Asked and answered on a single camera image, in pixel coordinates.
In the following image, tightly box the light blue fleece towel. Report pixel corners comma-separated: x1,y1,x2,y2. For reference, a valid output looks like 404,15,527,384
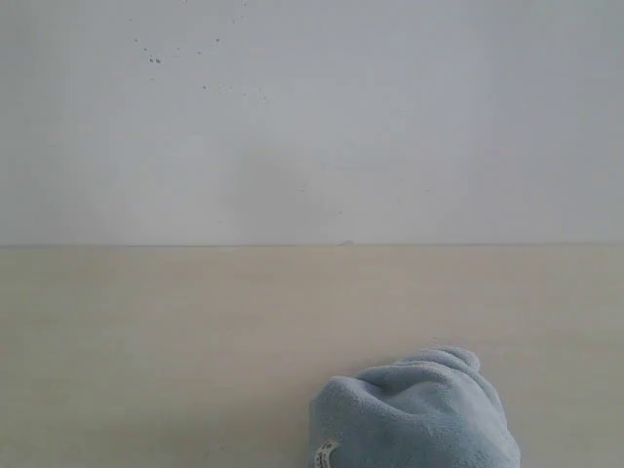
308,346,521,468

